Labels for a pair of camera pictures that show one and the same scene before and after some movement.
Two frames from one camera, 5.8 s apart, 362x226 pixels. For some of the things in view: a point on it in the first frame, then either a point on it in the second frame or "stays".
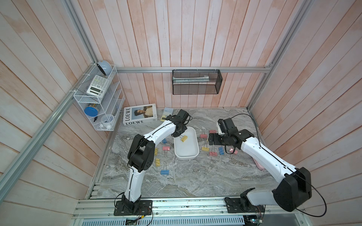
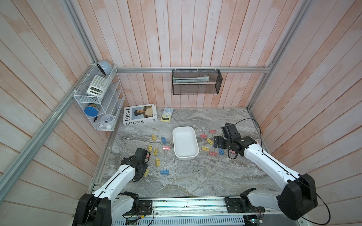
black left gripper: (184, 128) to (137, 177)
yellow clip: (183, 138) to (146, 172)
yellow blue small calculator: (166, 112) stays
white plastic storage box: (189, 149) stays
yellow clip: (158, 162) stays
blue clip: (164, 172) stays
